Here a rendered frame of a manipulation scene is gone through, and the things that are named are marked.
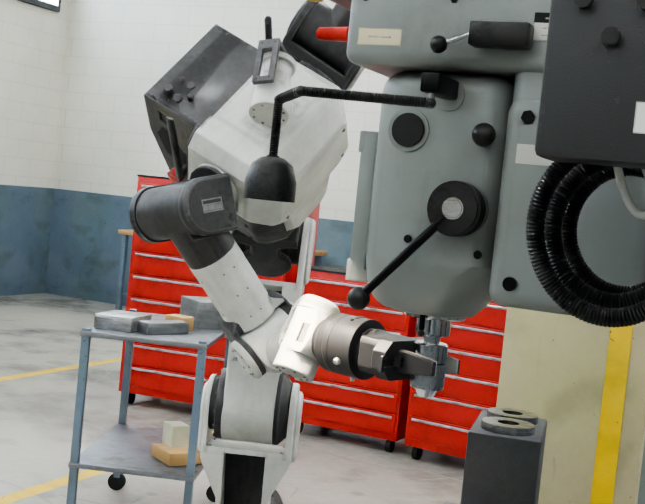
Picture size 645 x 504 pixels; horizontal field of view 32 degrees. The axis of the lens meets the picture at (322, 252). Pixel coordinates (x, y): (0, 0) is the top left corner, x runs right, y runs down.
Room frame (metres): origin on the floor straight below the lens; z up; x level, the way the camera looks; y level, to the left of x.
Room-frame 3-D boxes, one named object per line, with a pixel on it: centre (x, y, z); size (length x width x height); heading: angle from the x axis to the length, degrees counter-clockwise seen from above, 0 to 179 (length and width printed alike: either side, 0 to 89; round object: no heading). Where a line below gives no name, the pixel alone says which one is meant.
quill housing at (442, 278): (1.54, -0.17, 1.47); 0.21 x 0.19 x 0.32; 156
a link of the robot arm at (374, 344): (1.60, -0.10, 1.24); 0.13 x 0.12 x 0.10; 138
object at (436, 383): (1.54, -0.16, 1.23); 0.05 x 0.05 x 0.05
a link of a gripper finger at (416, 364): (1.52, -0.14, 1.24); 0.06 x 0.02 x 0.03; 48
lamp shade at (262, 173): (1.56, 0.08, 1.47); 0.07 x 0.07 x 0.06
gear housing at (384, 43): (1.52, -0.20, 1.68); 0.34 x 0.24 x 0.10; 66
